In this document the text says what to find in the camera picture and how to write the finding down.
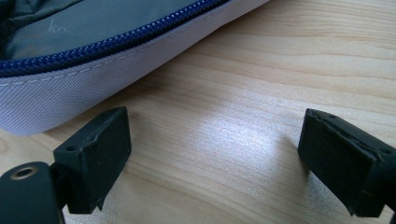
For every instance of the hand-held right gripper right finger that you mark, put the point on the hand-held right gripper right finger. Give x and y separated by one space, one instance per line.
339 161

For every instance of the white pouch with blue zipper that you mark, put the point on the white pouch with blue zipper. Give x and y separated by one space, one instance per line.
77 77

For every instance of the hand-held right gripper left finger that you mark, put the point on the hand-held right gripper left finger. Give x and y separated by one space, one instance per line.
93 161

